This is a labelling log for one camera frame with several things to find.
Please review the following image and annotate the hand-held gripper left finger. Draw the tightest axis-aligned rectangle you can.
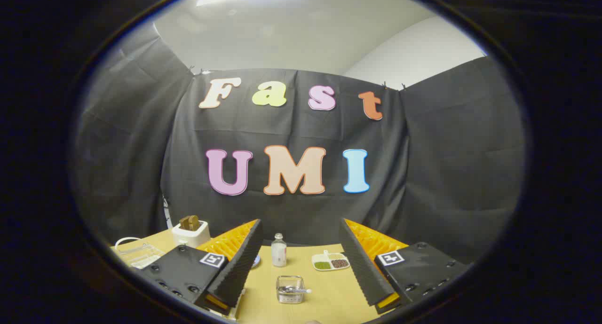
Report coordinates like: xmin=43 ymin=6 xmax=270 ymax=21
xmin=141 ymin=219 xmax=264 ymax=316

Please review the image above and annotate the small clear bottle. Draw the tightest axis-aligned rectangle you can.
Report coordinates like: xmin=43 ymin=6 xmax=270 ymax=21
xmin=271 ymin=233 xmax=287 ymax=268

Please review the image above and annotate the clear dish rack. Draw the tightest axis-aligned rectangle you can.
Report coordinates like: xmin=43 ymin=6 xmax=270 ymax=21
xmin=114 ymin=237 xmax=166 ymax=269

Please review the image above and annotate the white toaster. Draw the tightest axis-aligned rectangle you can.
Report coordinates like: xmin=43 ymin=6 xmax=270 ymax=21
xmin=172 ymin=221 xmax=211 ymax=248

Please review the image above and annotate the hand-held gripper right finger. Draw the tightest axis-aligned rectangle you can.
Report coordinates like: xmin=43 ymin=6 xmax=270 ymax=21
xmin=340 ymin=218 xmax=469 ymax=315

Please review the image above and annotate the wire mesh basket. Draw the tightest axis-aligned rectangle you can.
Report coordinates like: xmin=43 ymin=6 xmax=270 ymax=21
xmin=276 ymin=275 xmax=305 ymax=304

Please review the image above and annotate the black backdrop cloth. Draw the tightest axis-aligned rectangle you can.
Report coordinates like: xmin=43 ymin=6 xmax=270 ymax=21
xmin=73 ymin=23 xmax=526 ymax=264

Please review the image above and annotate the white divided snack tray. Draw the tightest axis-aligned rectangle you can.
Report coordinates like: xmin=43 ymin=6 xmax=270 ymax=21
xmin=312 ymin=250 xmax=351 ymax=271

